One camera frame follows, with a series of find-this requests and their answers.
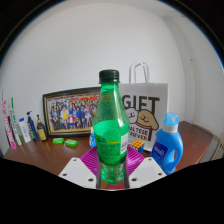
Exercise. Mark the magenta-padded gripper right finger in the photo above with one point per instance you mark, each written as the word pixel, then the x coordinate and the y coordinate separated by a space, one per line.
pixel 146 170

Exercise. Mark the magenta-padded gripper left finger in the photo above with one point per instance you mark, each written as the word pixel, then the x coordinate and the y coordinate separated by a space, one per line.
pixel 75 170

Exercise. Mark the green plastic drink bottle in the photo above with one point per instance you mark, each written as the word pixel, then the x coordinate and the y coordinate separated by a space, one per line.
pixel 110 140

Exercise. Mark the colourful puzzle cube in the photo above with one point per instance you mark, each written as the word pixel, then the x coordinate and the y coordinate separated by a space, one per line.
pixel 137 146

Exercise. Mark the blue detergent bottle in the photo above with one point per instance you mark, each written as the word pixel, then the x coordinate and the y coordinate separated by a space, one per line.
pixel 168 146

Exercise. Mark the amber pump bottle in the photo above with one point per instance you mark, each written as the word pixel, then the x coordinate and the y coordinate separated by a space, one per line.
pixel 41 132

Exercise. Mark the framed group photo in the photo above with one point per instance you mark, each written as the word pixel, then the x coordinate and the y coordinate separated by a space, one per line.
pixel 70 113

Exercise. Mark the dark blue pump bottle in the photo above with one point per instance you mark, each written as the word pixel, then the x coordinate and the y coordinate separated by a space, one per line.
pixel 32 128

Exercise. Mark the white tube blue cap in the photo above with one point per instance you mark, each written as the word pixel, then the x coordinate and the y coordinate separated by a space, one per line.
pixel 24 131

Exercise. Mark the white paper gift bag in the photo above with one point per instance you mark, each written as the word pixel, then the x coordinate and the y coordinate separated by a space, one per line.
pixel 146 100

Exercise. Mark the white radiator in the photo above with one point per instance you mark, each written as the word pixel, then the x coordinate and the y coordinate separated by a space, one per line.
pixel 219 148

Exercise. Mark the tall pink white box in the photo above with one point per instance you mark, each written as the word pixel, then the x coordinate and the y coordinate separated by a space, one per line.
pixel 8 128

